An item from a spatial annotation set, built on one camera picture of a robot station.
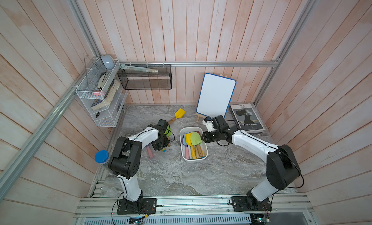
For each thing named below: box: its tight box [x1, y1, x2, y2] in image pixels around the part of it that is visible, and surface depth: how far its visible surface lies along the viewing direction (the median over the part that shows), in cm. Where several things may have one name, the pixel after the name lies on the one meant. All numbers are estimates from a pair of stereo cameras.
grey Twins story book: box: [229, 103, 265, 134], surface depth 109 cm
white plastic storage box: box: [179, 126, 209, 163], surface depth 96 cm
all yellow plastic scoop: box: [185, 132, 197, 160], surface depth 96 cm
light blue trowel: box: [183, 131, 191, 160], surface depth 97 cm
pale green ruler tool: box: [119, 63, 159, 73], surface depth 92 cm
